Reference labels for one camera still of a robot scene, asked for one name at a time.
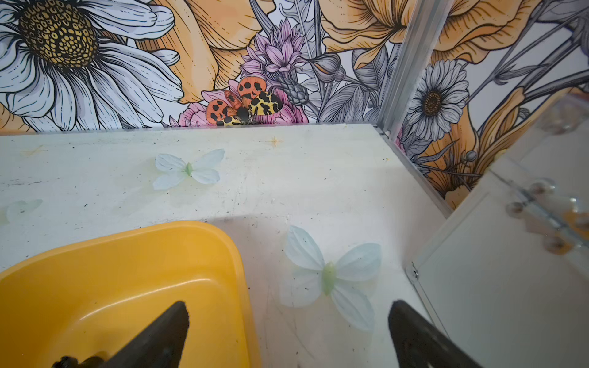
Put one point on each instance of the grey metal box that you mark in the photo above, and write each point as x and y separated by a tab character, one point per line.
506	277

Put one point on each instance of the aluminium corner post right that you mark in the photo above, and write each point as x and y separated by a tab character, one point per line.
423	31

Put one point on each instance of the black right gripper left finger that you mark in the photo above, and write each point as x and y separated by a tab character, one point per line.
159	345

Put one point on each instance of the yellow plastic tray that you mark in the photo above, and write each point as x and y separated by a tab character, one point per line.
94	297

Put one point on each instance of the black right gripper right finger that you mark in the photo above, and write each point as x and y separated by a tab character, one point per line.
419	344

